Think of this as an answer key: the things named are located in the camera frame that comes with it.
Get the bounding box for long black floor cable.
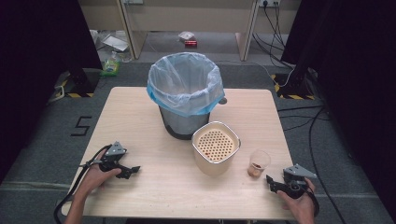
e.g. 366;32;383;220
307;105;347;224

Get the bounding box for translucent blue bin bag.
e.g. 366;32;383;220
146;51;226;119

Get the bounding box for person's right hand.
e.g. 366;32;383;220
276;177;318;220

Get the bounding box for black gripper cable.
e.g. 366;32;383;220
305;182;321;217
52;144;112;224

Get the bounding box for dark curtain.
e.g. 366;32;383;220
0;0;104;185
280;0;396;216

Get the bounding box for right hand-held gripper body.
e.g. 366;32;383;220
281;163;318;201

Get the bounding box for white plastic bag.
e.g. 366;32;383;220
177;30;196;42

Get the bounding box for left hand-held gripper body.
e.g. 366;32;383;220
98;141;128;173

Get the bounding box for black floor cables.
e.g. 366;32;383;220
276;105;332;132

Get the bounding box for black stand base striped tape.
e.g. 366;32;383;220
54;67;102;99
270;72;317;101

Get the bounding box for person's left hand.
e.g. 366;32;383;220
81;157;122;200

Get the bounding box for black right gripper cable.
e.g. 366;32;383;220
305;182;321;217

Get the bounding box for green packet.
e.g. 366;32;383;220
99;50;121;78

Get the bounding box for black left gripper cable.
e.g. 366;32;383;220
52;144;112;224

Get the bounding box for white floor cable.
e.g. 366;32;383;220
214;59;295;89

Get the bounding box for clear plastic bags pile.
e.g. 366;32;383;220
90;29;134;63

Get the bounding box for clear plastic cup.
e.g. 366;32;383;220
247;149;272;179

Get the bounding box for cream container with perforated strainer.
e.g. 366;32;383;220
191;120;242;177

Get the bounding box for black cables from socket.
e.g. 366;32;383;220
251;2;296;70

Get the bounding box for grey trash bin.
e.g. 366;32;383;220
158;105;211;141

